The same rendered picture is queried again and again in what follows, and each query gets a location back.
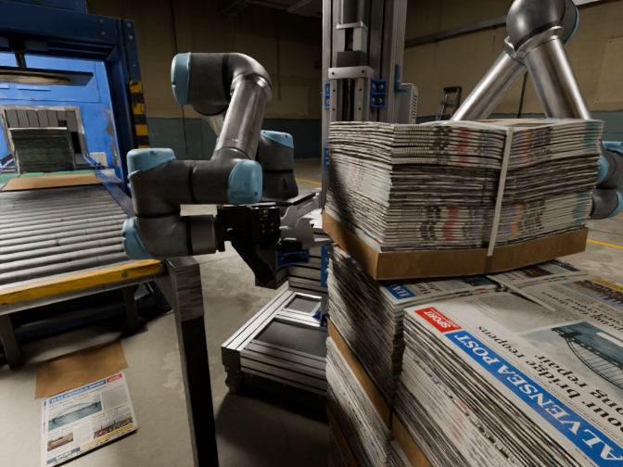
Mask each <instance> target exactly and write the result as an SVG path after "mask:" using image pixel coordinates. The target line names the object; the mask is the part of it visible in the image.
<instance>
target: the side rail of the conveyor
mask: <svg viewBox="0 0 623 467"><path fill-rule="evenodd" d="M102 185H104V187H105V188H106V189H107V190H108V192H109V193H110V194H111V195H112V196H113V198H114V199H115V200H116V201H117V203H118V204H119V205H120V207H121V208H122V209H123V210H124V211H125V213H126V214H128V216H129V218H131V219H132V218H134V204H133V201H132V199H131V198H130V197H128V196H127V195H126V194H125V193H124V192H123V191H122V190H121V189H120V188H119V187H118V186H117V185H116V184H115V183H114V182H112V183H102ZM164 260H165V263H166V268H167V274H166V277H165V278H161V279H158V280H154V281H155V283H156V284H157V286H158V287H159V289H160V291H161V293H162V294H163V295H164V296H165V298H166V299H167V301H168V302H169V304H170V305H171V307H172V309H173V311H174V312H175V314H176V315H177V317H178V318H179V320H180V321H181V322H185V321H188V320H191V319H195V318H197V317H200V316H204V315H205V312H204V303H203V294H202V284H201V275H200V267H199V263H198V262H197V261H196V260H195V259H194V258H193V257H192V256H187V257H177V258H167V259H164Z"/></svg>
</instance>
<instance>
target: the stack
mask: <svg viewBox="0 0 623 467"><path fill-rule="evenodd" d="M327 251H328V257H329V258H330V259H329V265H328V268H329V269H327V270H328V272H329V274H328V276H329V277H328V279H327V282H328V288H329V289H328V291H329V292H328V294H329V298H330V299H329V311H328V313H329V315H330V322H331V323H333V325H334V326H335V328H336V329H337V331H338V332H339V334H340V335H341V337H342V338H343V339H344V341H345V342H346V344H347V345H348V347H349V348H350V350H351V351H352V353H353V354H354V356H355V357H356V359H357V360H358V361H359V363H360V364H361V365H362V367H363V368H364V370H365V371H366V373H367V374H368V376H369V377H370V379H371V380H372V382H373V383H374V385H375V387H376V389H377V390H378V392H379V393H380V395H381V396H382V398H383V399H384V400H385V401H386V403H387V404H388V406H389V418H390V408H393V407H394V409H395V410H396V412H397V417H398V419H399V420H400V422H401V423H402V425H403V426H404V428H405V429H406V430H407V432H408V433H409V435H410V436H411V437H412V439H413V441H414V442H415V444H416V445H417V446H418V447H419V448H420V450H421V451H422V453H423V454H424V455H425V457H426V459H427V460H428V462H429V463H430V465H431V466H432V467H623V284H620V283H617V282H613V281H610V280H607V279H605V278H602V277H599V276H589V275H587V274H591V272H590V271H586V270H583V269H581V268H579V267H577V266H574V265H572V264H570V263H567V262H565V261H562V260H560V259H550V260H546V261H543V262H539V263H535V264H531V265H527V266H524V267H520V268H516V269H512V270H508V271H497V272H488V273H480V274H473V275H462V276H444V277H426V278H409V279H392V280H375V279H374V278H373V277H372V276H371V275H370V274H369V273H368V272H367V271H366V270H365V269H364V268H363V267H362V266H361V265H360V264H359V263H358V262H357V261H356V260H355V259H353V258H352V257H351V256H350V255H349V254H348V253H347V252H346V251H345V250H344V249H343V248H342V247H341V246H340V245H339V244H338V243H333V244H328V249H327ZM326 346H327V355H326V357H327V359H325V360H326V362H327V364H326V365H327V366H326V368H325V370H326V375H327V376H326V380H327V383H328V385H327V395H326V397H327V399H328V406H329V408H330V410H331V411H332V413H333V415H334V417H335V419H336V421H337V424H338V426H339V428H340V430H341V432H342V434H343V436H344V437H345V439H346V441H347V443H348V445H349V447H350V450H351V452H352V454H353V456H354V458H355V460H356V462H357V464H358V466H359V467H413V466H412V464H411V463H410V461H409V460H408V458H407V457H406V455H405V453H404V452H403V450H402V449H401V447H400V445H399V443H398V442H397V440H396V439H395V437H394V435H393V434H392V429H390V430H388V429H389V428H387V426H386V425H385V423H384V421H383V420H382V418H381V417H380V415H379V413H378V412H377V410H376V409H375V406H374V405H373V403H372V402H371V400H370V398H369V397H368V396H367V395H366V393H365V391H364V390H363V388H362V386H361V384H360V383H359V381H358V380H357V378H356V376H355V375H354V373H353V372H352V370H351V368H350V366H349V365H348V363H347V362H346V361H345V359H344V358H343V356H342V354H341V353H340V351H339V350H338V348H337V346H336V344H335V343H334V341H333V339H332V338H331V336H330V337H327V340H326Z"/></svg>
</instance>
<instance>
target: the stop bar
mask: <svg viewBox="0 0 623 467"><path fill-rule="evenodd" d="M159 271H163V265H162V262H161V260H160V259H158V260H153V259H149V260H144V261H139V262H135V263H130V264H125V265H120V266H115V267H110V268H105V269H101V270H96V271H88V272H83V273H77V274H72V275H68V276H63V277H58V278H54V279H49V280H44V281H39V282H34V283H29V284H21V285H16V286H11V287H7V288H2V289H0V306H4V305H8V304H13V303H18V302H21V301H26V300H31V299H35V298H39V297H47V296H52V295H55V294H60V293H65V292H69V291H73V290H77V289H82V288H86V287H90V286H95V285H99V284H107V283H111V282H116V281H120V280H124V279H129V278H133V277H137V276H142V275H146V274H150V273H154V272H159Z"/></svg>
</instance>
